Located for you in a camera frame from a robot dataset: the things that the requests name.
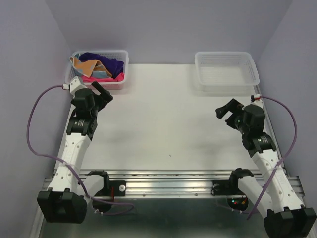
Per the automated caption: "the light blue dotted towel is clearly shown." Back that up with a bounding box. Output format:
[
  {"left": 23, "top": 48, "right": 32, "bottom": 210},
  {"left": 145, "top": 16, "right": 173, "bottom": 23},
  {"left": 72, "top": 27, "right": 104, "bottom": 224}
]
[{"left": 74, "top": 52, "right": 113, "bottom": 79}]

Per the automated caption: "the orange dotted towel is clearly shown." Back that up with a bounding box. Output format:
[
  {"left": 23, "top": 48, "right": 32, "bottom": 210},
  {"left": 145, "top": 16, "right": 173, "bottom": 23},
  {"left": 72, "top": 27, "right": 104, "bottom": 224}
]
[{"left": 69, "top": 53, "right": 112, "bottom": 78}]

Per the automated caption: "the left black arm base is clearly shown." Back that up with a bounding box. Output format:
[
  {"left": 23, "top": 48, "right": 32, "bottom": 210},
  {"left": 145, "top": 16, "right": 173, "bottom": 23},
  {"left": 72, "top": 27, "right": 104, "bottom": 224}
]
[{"left": 92, "top": 180, "right": 126, "bottom": 212}]

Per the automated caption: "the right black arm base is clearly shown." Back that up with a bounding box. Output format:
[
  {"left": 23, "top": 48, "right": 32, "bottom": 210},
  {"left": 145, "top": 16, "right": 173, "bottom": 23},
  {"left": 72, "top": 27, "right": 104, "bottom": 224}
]
[{"left": 211, "top": 180, "right": 249, "bottom": 214}]

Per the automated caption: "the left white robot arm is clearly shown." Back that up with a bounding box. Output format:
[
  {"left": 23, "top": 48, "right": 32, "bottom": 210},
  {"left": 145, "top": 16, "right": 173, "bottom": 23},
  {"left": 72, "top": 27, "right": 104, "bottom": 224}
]
[{"left": 37, "top": 81, "right": 113, "bottom": 224}]

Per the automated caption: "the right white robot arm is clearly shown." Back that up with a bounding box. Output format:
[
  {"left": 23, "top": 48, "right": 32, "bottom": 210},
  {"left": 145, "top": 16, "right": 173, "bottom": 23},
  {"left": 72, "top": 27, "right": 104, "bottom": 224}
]
[{"left": 211, "top": 95, "right": 317, "bottom": 238}]

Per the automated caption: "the left white plastic basket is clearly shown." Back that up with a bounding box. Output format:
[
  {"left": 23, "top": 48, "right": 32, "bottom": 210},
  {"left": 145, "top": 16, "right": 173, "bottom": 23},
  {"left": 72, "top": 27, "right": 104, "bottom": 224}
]
[{"left": 65, "top": 50, "right": 129, "bottom": 90}]

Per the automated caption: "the white plastic basket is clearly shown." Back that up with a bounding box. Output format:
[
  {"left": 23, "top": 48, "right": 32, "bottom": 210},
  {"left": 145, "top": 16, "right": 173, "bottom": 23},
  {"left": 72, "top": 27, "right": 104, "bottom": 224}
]
[
  {"left": 195, "top": 51, "right": 260, "bottom": 92},
  {"left": 65, "top": 50, "right": 129, "bottom": 90}
]

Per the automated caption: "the pink towel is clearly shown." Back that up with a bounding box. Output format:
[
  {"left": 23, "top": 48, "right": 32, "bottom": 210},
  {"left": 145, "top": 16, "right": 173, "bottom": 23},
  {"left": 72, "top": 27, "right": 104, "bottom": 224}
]
[{"left": 81, "top": 73, "right": 125, "bottom": 83}]

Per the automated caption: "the purple towel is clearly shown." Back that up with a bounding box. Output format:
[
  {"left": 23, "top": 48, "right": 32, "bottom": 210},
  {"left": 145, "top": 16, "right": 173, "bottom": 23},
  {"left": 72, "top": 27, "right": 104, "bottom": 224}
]
[{"left": 79, "top": 52, "right": 124, "bottom": 78}]

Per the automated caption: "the right white plastic basket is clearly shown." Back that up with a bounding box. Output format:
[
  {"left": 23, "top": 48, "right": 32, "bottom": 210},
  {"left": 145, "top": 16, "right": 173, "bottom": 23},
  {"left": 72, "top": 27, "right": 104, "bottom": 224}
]
[{"left": 195, "top": 51, "right": 260, "bottom": 92}]

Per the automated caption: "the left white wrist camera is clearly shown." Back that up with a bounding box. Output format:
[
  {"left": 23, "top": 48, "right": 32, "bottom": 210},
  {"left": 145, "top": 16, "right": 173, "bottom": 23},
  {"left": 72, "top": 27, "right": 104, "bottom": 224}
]
[{"left": 69, "top": 76, "right": 87, "bottom": 97}]

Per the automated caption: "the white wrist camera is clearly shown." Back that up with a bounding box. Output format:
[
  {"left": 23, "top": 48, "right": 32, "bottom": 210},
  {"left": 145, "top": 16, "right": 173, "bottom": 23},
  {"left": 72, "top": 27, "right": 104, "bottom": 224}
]
[
  {"left": 69, "top": 76, "right": 87, "bottom": 97},
  {"left": 250, "top": 94, "right": 263, "bottom": 108}
]

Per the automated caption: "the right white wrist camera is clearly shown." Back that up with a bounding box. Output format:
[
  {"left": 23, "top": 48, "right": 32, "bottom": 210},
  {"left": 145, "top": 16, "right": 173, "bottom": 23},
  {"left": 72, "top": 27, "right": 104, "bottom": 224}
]
[{"left": 250, "top": 94, "right": 263, "bottom": 108}]

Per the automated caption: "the aluminium mounting rail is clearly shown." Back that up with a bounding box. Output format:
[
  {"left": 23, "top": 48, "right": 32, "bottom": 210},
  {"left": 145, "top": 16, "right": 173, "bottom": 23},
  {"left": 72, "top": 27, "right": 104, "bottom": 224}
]
[{"left": 41, "top": 169, "right": 306, "bottom": 199}]

